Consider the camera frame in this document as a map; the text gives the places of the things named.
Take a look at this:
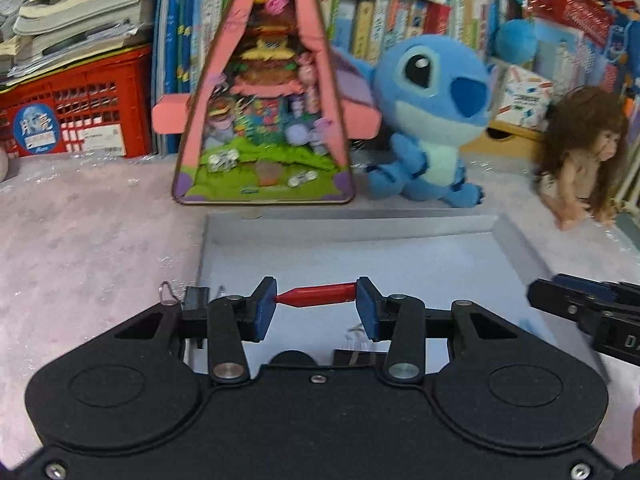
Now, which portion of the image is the red crayon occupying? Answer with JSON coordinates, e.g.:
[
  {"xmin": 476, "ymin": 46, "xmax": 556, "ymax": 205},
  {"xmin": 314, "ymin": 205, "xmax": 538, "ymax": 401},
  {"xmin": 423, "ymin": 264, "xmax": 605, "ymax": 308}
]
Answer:
[{"xmin": 276, "ymin": 283, "xmax": 357, "ymax": 308}]

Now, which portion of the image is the black binder clip on tray edge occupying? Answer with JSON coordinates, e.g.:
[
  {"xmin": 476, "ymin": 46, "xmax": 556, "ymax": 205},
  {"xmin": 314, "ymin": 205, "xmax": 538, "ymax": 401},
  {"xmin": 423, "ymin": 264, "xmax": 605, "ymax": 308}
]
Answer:
[{"xmin": 158, "ymin": 281, "xmax": 210, "ymax": 349}]

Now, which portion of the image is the black binder clip in tray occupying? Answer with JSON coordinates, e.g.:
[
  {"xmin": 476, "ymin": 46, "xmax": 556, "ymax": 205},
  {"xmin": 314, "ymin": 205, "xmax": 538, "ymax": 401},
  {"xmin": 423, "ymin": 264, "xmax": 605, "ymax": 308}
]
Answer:
[{"xmin": 332, "ymin": 324, "xmax": 386, "ymax": 367}]

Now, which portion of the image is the white cardboard tray box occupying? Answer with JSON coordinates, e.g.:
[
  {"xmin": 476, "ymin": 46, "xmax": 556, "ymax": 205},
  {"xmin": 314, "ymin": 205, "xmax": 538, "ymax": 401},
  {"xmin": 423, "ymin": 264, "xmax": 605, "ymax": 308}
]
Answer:
[{"xmin": 196, "ymin": 208, "xmax": 608, "ymax": 376}]

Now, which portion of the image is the long-haired baby doll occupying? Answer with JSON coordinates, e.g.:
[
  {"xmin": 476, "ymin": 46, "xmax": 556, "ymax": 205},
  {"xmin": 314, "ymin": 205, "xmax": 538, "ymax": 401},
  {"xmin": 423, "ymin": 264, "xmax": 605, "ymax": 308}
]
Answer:
[{"xmin": 537, "ymin": 86, "xmax": 629, "ymax": 231}]

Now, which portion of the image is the wooden drawer organizer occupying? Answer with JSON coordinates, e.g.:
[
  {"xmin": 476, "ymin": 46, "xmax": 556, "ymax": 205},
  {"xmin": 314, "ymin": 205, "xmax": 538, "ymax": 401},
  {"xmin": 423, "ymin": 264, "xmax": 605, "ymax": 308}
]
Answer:
[{"xmin": 460, "ymin": 120, "xmax": 546, "ymax": 162}]

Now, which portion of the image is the pink triangular diorama house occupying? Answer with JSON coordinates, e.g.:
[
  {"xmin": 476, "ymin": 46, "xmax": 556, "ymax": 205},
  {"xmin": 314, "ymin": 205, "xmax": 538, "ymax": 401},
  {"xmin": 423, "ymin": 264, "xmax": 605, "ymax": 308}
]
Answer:
[{"xmin": 152, "ymin": 0, "xmax": 381, "ymax": 205}]

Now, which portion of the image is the white patterned cardboard box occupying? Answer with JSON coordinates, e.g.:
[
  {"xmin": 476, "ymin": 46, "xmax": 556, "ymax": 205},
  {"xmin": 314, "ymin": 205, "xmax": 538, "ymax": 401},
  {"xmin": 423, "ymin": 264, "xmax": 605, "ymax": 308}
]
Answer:
[{"xmin": 491, "ymin": 64, "xmax": 553, "ymax": 131}]

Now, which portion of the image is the Stitch blue plush toy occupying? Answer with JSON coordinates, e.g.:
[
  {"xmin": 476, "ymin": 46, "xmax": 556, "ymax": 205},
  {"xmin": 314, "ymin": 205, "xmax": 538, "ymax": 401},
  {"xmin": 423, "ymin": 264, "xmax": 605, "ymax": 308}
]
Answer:
[{"xmin": 334, "ymin": 35, "xmax": 491, "ymax": 208}]

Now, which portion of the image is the red plastic crate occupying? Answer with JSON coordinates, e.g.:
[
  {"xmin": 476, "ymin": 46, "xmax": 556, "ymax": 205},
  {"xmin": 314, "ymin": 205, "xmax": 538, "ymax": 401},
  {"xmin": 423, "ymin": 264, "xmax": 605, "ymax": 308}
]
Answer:
[{"xmin": 1, "ymin": 44, "xmax": 152, "ymax": 158}]

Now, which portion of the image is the Doraemon plush toy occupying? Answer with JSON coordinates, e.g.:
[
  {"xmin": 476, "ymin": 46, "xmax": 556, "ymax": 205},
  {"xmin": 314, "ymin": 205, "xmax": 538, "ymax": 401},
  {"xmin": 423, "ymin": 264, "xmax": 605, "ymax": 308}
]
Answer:
[{"xmin": 0, "ymin": 148, "xmax": 11, "ymax": 182}]

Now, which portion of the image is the row of upright books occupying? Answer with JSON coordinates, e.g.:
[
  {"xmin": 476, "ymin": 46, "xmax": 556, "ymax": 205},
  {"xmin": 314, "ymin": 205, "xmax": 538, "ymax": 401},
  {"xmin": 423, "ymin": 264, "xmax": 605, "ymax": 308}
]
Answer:
[{"xmin": 152, "ymin": 0, "xmax": 640, "ymax": 156}]

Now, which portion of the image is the stack of books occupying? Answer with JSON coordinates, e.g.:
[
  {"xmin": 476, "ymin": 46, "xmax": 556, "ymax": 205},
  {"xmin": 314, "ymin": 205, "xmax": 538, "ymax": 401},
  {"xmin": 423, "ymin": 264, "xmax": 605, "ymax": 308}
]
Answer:
[{"xmin": 1, "ymin": 0, "xmax": 156, "ymax": 87}]

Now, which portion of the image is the red wire basket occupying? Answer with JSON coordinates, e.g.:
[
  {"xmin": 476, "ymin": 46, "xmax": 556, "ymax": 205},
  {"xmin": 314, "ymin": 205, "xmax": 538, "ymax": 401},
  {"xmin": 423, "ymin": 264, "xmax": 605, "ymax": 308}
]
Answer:
[{"xmin": 526, "ymin": 0, "xmax": 613, "ymax": 47}]

